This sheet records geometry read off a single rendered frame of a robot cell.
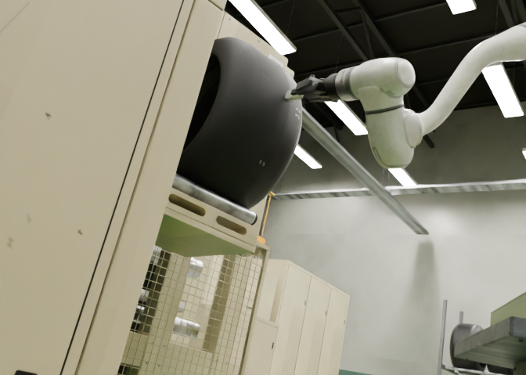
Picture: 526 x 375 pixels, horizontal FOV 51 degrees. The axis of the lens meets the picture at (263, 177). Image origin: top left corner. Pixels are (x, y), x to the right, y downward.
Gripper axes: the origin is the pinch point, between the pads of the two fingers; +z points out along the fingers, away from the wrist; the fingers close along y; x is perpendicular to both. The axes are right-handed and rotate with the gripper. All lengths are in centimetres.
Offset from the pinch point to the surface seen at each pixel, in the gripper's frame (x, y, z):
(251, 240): 45.1, -7.7, 7.7
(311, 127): -271, -469, 541
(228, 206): 38.0, 2.2, 11.1
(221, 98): 10.3, 18.6, 8.8
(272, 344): 81, -372, 377
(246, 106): 11.1, 13.3, 2.3
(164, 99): 45, 65, -59
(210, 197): 38.0, 9.3, 11.1
